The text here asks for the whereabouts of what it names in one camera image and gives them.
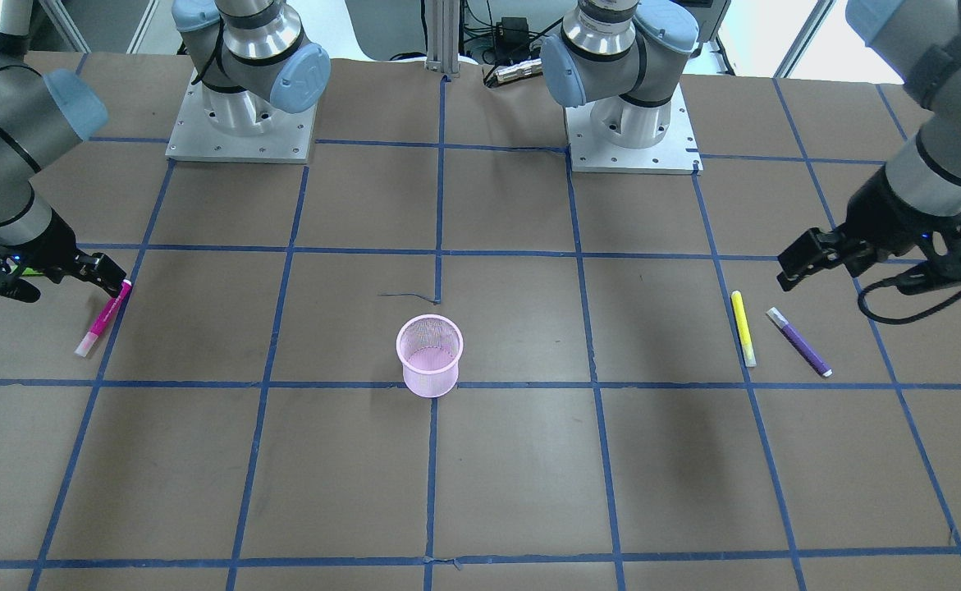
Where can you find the purple highlighter pen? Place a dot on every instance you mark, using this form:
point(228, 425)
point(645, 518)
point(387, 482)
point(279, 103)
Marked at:
point(799, 343)

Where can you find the aluminium profile post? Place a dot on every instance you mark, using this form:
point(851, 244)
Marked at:
point(442, 37)

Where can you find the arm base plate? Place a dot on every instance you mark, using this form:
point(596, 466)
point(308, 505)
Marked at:
point(613, 136)
point(213, 127)

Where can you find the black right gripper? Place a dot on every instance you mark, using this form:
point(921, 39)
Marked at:
point(55, 248)

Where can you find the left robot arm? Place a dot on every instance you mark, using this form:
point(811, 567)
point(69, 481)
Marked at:
point(629, 55)

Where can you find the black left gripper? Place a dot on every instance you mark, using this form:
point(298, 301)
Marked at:
point(884, 213)

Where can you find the pink highlighter pen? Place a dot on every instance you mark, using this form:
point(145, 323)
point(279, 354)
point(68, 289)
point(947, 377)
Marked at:
point(104, 319)

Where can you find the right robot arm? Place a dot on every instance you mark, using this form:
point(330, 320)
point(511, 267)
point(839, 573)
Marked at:
point(251, 57)

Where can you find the yellow highlighter pen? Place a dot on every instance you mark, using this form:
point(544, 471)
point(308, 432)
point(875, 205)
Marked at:
point(742, 327)

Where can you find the pink mesh cup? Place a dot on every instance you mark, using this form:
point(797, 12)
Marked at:
point(429, 348)

